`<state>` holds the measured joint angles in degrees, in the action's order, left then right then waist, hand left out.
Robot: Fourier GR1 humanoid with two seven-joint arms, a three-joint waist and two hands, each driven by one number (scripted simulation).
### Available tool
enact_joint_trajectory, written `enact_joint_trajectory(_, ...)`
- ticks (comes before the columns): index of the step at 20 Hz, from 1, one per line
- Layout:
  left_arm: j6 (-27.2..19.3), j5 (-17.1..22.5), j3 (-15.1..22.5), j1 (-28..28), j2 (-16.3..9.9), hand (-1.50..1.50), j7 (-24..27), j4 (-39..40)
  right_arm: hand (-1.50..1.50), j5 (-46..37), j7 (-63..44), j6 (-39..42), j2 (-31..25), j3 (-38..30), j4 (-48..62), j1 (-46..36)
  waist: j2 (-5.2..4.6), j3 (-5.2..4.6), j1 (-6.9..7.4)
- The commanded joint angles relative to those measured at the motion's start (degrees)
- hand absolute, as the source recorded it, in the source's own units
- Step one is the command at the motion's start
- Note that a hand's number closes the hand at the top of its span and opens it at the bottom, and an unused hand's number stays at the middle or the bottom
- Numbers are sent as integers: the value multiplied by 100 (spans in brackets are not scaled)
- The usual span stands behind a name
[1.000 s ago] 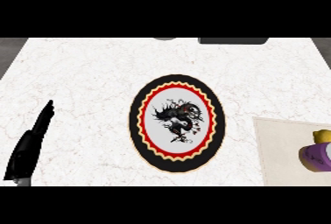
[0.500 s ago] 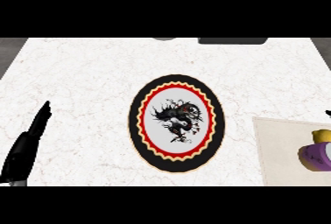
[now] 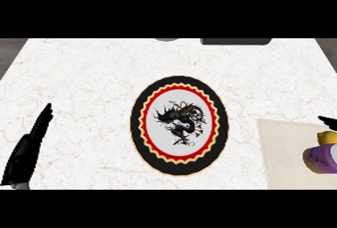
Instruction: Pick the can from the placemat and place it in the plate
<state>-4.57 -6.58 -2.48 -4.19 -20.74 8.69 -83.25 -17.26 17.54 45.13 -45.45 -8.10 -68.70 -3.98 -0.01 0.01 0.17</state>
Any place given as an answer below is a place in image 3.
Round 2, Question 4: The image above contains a beige placemat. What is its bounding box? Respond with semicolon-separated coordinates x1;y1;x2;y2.
255;118;337;191

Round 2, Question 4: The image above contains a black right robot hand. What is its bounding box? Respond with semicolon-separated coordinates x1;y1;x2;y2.
317;115;337;132

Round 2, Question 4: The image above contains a purple and yellow can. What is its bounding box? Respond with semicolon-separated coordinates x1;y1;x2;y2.
301;130;337;175

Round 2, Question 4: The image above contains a black rimmed dragon print plate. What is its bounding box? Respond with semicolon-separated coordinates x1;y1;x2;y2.
128;75;230;177

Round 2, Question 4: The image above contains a dark grey flat appliance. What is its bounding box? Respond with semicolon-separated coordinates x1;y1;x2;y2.
199;37;273;46

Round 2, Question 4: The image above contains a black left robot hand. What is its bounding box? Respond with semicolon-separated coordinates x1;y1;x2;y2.
0;102;54;187

